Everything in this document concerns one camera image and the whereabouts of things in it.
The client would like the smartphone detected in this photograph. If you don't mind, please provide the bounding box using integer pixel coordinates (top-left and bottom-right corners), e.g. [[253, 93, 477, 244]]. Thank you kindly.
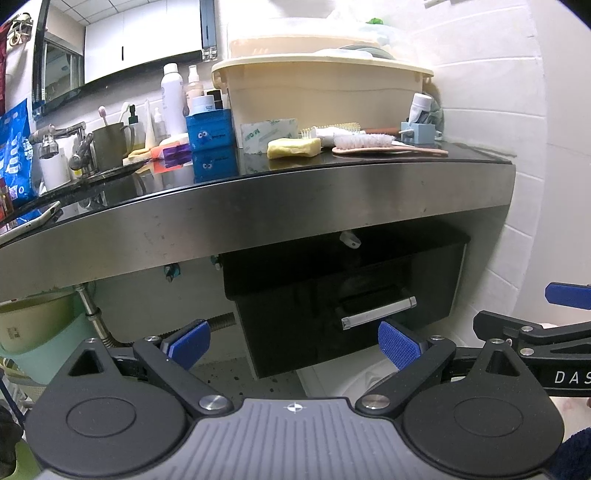
[[0, 200, 64, 237]]

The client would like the metal drain pipe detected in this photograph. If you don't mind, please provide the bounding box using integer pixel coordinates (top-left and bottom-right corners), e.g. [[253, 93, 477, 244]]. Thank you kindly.
[[73, 285, 117, 346]]

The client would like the white round container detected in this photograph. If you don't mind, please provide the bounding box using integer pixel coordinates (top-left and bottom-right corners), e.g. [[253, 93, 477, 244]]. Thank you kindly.
[[295, 359, 394, 398]]

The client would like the white jar with blue label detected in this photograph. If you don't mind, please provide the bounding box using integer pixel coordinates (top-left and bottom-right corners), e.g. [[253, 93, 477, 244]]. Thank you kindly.
[[189, 95, 218, 116]]

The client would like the green plastic basin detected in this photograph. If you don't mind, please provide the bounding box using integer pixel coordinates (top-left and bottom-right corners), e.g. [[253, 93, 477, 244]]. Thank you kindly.
[[0, 314, 101, 385]]

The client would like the chrome faucet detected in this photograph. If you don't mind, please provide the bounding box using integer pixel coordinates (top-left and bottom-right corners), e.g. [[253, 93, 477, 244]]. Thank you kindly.
[[28, 121, 97, 175]]

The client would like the white bristle scrubbing brush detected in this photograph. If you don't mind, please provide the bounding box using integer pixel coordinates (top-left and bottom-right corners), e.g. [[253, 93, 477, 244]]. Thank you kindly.
[[299, 122, 361, 139]]

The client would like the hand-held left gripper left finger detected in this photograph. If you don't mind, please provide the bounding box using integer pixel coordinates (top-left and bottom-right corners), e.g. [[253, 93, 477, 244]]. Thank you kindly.
[[50, 318, 235, 416]]

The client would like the blue printed packet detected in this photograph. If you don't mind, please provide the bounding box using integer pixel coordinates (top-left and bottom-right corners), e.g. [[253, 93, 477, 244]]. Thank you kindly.
[[0, 99, 37, 207]]

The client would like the white tube with grey cap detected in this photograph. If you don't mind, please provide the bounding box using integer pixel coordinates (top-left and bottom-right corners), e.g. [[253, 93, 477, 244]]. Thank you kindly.
[[410, 92, 433, 125]]

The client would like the tall white bottle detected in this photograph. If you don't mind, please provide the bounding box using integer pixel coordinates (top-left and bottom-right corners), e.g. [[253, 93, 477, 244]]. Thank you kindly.
[[160, 63, 187, 138]]

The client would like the person's right forearm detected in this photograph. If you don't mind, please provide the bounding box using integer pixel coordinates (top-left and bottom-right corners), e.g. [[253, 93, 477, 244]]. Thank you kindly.
[[551, 397, 591, 480]]

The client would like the blue box with cartoon eyes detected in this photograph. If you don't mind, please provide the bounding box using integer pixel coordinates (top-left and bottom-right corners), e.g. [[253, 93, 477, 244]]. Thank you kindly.
[[185, 109, 234, 151]]

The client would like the black steel-edged vanity counter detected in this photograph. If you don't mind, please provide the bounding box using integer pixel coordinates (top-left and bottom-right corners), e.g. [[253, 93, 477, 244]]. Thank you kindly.
[[0, 143, 517, 289]]

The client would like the pink spray bottle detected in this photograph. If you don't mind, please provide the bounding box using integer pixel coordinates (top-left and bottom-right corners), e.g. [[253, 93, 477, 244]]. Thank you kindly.
[[184, 65, 205, 108]]

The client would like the white cup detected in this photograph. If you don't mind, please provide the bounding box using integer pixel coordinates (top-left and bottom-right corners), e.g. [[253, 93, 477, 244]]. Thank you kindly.
[[39, 147, 71, 191]]

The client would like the yellow soap bar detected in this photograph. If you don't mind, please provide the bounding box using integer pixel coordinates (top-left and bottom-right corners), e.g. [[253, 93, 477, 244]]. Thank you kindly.
[[267, 137, 322, 160]]

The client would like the beige plastic tub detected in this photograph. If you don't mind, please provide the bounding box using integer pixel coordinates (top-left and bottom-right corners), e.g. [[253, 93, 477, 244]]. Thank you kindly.
[[211, 45, 435, 149]]

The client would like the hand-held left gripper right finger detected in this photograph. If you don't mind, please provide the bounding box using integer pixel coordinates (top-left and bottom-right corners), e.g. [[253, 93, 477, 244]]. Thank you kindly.
[[355, 319, 532, 414]]

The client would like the beige plastic basin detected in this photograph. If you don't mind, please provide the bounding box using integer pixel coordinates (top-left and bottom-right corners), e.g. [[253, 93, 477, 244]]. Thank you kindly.
[[0, 295, 86, 356]]

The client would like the white toothpaste tube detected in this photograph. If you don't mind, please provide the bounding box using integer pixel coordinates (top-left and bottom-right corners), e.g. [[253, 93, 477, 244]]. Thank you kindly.
[[316, 128, 370, 148]]

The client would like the flexible metal hose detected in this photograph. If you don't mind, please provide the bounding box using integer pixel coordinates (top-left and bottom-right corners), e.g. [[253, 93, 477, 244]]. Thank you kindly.
[[159, 311, 237, 343]]

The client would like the purple packet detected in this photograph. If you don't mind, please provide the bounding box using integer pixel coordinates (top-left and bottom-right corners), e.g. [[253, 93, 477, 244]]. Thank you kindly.
[[159, 143, 193, 163]]

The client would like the grey-green mug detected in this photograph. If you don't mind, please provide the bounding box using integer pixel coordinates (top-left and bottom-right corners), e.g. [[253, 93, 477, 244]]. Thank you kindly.
[[91, 122, 136, 172]]

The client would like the pink-handled white brush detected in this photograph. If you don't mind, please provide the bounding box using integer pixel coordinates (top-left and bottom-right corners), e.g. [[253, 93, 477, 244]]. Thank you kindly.
[[331, 133, 450, 157]]

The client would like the black-framed mirror cabinet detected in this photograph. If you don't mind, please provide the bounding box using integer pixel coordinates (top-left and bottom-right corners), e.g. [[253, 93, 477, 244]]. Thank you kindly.
[[31, 0, 219, 114]]

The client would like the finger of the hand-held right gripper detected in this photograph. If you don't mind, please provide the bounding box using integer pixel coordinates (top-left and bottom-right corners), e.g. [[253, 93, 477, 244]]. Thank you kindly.
[[545, 282, 591, 306], [473, 310, 591, 356]]

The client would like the blue tube squeezer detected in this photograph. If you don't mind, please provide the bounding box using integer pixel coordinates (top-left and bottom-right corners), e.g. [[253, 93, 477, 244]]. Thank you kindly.
[[399, 121, 437, 147]]

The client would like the pink soap box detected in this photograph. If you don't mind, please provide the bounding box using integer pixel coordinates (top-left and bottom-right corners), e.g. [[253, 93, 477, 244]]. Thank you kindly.
[[150, 133, 191, 160]]

